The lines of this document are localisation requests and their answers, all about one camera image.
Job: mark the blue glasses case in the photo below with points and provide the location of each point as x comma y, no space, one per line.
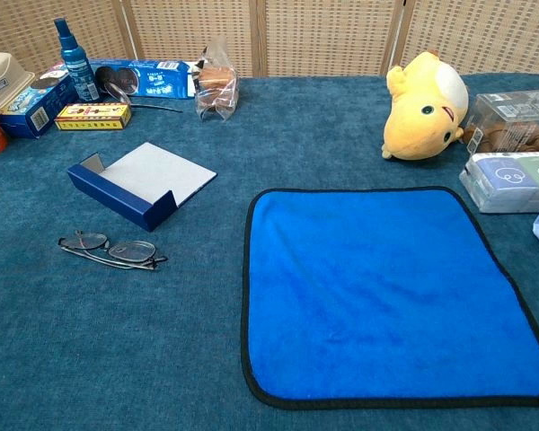
157,173

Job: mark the thin-framed eyeglasses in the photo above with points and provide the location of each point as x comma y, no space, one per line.
90,241

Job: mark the blue microfiber cloth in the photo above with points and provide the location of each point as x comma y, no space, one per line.
377,292

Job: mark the bread in clear bag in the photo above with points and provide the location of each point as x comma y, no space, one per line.
215,85

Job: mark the long blue Oreo box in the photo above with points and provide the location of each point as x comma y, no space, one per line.
161,81

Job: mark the yellow plush toy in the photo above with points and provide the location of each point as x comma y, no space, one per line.
417,125

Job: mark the teal tablecloth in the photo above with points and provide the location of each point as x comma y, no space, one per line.
161,359

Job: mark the wicker folding screen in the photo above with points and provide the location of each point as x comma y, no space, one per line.
323,36

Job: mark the metal spoon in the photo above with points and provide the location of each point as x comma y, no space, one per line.
117,92

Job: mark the small yellow red box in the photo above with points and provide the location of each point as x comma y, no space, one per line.
94,117

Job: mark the multicolour tissue pack row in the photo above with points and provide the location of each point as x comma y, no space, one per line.
503,179

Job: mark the blue spray bottle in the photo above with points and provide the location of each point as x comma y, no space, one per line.
78,67

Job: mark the clear box brown snacks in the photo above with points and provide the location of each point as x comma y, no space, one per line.
512,121

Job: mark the short blue Oreo box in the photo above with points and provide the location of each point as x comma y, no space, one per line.
31,108

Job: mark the beige lunch box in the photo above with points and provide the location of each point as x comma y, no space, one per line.
4,76

